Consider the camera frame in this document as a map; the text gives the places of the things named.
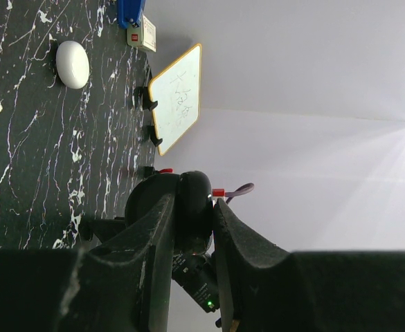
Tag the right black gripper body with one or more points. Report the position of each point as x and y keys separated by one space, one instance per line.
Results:
x=103 y=229

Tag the white staple box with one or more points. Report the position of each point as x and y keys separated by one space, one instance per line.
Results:
x=143 y=36

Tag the small whiteboard yellow frame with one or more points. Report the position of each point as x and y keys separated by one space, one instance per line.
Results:
x=177 y=90

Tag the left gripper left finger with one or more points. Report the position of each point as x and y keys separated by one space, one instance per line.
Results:
x=121 y=285

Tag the white earbud charging case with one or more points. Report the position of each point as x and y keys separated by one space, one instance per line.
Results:
x=72 y=64

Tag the black earbud case base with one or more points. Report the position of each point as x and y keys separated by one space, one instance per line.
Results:
x=193 y=207

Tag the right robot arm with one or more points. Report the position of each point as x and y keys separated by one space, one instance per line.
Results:
x=194 y=273

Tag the whiteboard right black stand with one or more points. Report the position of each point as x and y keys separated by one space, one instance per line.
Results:
x=152 y=135

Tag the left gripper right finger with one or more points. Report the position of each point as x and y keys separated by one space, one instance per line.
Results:
x=265 y=288

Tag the blue stapler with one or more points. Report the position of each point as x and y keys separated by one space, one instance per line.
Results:
x=129 y=13

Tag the whiteboard left black stand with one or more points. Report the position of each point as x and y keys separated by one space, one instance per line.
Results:
x=146 y=101

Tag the whiteboard black stand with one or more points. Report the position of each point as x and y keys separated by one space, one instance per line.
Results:
x=146 y=101
x=152 y=135

